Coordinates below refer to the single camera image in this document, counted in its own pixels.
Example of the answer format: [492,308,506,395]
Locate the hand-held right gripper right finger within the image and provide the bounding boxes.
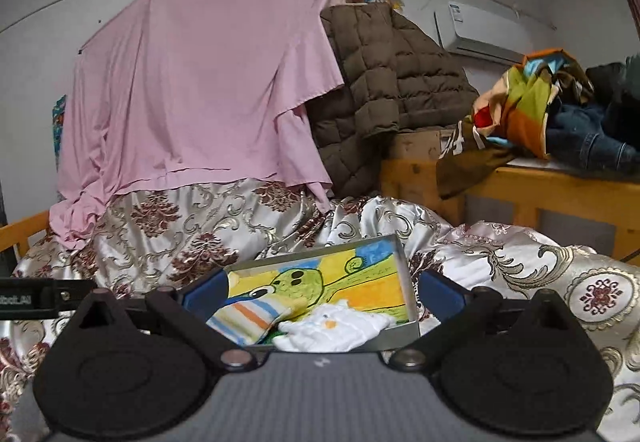
[389,269,577,373]

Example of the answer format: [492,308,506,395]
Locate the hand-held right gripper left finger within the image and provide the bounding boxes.
[72,267,261,371]

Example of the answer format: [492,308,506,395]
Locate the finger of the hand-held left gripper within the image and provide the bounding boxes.
[54,279,97,315]

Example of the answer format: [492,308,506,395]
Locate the striped sock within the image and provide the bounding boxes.
[206,294,296,347]

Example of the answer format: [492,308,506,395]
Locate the grey box with cartoon lining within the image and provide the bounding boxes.
[177,234,422,353]

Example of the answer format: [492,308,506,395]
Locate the white baby cloth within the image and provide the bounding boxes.
[272,300,393,353]

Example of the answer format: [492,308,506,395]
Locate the floral satin bedspread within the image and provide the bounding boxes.
[0,177,640,442]

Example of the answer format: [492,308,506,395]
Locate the brown cloth with white print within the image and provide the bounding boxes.
[436,119,516,200]

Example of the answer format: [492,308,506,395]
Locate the cardboard box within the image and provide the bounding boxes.
[387,129,456,161]

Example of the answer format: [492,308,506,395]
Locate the white board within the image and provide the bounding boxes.
[505,156,640,180]

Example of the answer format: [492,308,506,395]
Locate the colourful patchwork cloth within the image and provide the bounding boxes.
[472,49,596,160]

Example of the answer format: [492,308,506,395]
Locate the blue jeans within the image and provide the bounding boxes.
[545,102,640,167]

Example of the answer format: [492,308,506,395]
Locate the pink bed sheet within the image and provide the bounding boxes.
[56,0,346,245]

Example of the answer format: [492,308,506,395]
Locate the brown quilted jacket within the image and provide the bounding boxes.
[305,3,481,200]

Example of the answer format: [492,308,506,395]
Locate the white air conditioner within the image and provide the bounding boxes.
[434,2,538,64]

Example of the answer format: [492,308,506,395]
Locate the dark cloth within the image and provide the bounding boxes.
[585,54,640,143]

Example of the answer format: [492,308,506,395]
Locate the wooden bed frame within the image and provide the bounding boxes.
[0,157,640,267]

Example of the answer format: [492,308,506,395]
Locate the blue patterned wall poster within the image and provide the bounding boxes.
[51,94,67,157]

